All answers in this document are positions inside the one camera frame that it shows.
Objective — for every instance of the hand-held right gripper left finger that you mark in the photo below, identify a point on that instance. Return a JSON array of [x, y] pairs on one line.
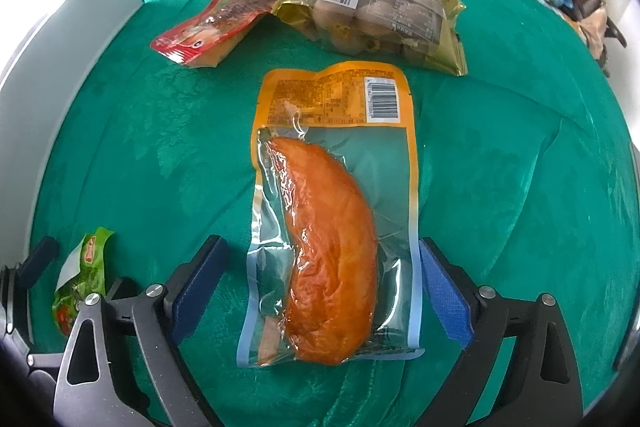
[[200, 287]]

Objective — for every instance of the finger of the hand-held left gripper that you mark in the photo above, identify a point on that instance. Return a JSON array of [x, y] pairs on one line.
[[40, 257], [122, 286]]

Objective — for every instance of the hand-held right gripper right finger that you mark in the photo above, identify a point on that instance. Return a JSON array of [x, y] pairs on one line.
[[445, 292]]

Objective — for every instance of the small green snack packet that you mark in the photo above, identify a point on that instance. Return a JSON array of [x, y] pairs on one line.
[[87, 267]]

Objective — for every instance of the orange chicken breast packet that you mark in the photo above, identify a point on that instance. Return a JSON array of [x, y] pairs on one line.
[[325, 257]]

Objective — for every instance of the red snack packet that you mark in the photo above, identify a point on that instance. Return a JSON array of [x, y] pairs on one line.
[[220, 22]]

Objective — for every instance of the gold egg packet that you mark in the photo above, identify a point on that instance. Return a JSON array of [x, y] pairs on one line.
[[375, 17]]

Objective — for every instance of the green satin cloth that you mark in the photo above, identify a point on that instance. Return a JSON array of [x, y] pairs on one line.
[[500, 157]]

